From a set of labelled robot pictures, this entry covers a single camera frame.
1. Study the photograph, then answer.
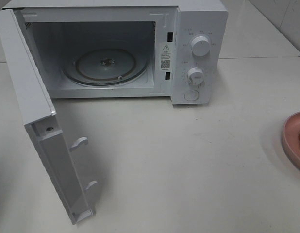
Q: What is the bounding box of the white microwave knob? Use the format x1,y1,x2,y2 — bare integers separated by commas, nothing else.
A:
191,34,211,57
187,67,205,85

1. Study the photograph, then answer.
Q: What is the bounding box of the white microwave door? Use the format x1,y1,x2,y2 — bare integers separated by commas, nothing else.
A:
0,9,94,224

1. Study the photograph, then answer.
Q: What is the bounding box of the pink round plate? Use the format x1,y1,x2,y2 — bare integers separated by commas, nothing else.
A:
282,111,300,171

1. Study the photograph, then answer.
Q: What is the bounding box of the glass microwave turntable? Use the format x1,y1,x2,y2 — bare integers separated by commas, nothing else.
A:
63,48,149,86

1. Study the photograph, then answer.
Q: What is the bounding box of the white microwave oven body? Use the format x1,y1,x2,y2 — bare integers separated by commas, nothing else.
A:
2,0,228,105

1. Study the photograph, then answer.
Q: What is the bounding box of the white adjacent table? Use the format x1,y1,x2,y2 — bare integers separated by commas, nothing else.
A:
219,0,300,59

